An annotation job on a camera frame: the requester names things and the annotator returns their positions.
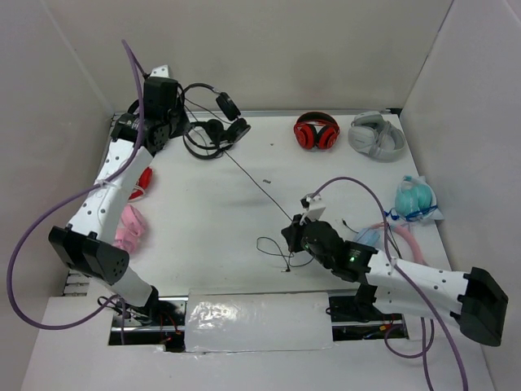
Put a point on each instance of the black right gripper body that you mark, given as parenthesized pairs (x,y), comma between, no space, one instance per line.
(327,262)

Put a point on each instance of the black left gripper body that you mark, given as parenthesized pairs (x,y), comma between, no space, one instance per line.
(177,120)

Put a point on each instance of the black wired headphones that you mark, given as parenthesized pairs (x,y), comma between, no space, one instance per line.
(232,113)

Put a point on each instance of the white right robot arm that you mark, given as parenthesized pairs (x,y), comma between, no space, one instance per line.
(471,301)

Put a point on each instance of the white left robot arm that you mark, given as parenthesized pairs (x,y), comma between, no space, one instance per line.
(87,244)

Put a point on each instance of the black headphones with microphone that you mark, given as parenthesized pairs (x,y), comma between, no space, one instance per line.
(134,118)

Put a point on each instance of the light blue headphones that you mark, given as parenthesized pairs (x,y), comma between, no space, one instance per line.
(373,236)

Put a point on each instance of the black thin-band headphones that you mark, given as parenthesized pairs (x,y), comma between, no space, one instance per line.
(208,140)

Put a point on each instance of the small red headphones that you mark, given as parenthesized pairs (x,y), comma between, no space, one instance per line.
(142,184)

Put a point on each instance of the teal headphones in bag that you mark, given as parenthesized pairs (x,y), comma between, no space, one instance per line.
(415,201)

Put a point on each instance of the red over-ear headphones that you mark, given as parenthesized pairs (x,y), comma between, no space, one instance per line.
(316,130)

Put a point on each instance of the pink headphones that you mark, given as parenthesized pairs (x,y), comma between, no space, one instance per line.
(133,227)

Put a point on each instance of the white grey headphones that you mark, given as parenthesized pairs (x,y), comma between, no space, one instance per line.
(371,135)

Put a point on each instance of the white taped front panel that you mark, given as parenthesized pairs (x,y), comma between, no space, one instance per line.
(258,323)

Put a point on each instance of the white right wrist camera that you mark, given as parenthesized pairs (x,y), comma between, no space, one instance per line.
(313,207)

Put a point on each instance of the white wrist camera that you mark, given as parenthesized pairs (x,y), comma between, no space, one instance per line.
(160,71)
(313,207)

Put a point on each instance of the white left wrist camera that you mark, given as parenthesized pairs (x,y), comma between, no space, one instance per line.
(160,71)

